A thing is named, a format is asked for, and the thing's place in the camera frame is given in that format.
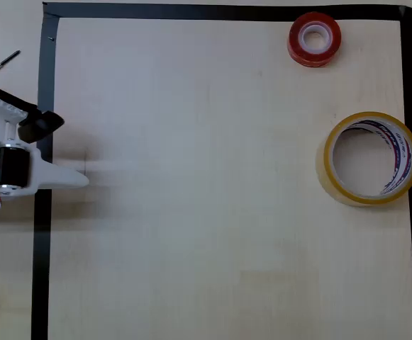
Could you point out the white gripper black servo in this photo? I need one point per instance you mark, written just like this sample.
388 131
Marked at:
12 167

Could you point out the small red tape roll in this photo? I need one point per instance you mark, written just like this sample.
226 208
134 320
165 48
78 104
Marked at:
298 46

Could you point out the grey-black vertical tape strip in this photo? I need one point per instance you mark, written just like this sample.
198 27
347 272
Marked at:
44 265

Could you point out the long horizontal black tape strip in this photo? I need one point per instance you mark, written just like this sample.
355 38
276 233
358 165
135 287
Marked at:
191 11

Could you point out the large clear tape roll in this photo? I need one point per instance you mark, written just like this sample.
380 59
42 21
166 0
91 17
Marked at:
368 200

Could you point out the thin metal screwdriver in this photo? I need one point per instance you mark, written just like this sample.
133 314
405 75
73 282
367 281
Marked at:
0 64

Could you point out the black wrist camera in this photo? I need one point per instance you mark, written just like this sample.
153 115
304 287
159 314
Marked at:
39 125

